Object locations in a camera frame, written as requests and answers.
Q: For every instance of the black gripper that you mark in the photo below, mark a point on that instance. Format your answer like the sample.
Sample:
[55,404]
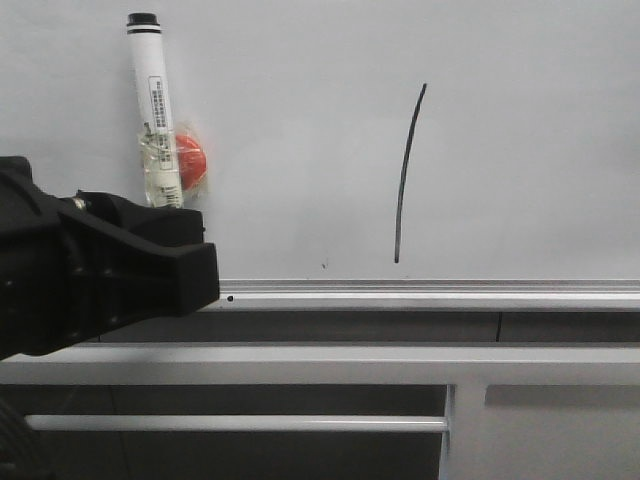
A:
[74,268]

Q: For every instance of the white black-tipped whiteboard marker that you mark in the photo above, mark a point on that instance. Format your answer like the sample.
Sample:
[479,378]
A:
[157,139]

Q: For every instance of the red round magnet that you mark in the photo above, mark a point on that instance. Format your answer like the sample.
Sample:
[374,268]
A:
[192,161]

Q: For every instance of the white horizontal rail bar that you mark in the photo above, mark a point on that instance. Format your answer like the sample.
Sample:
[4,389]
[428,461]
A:
[238,423]

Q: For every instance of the white whiteboard with aluminium frame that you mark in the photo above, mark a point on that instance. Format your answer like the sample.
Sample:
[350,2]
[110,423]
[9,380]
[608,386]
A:
[362,154]

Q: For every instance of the white metal pegboard cart frame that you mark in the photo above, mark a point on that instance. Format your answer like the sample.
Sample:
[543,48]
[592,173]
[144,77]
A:
[470,371]

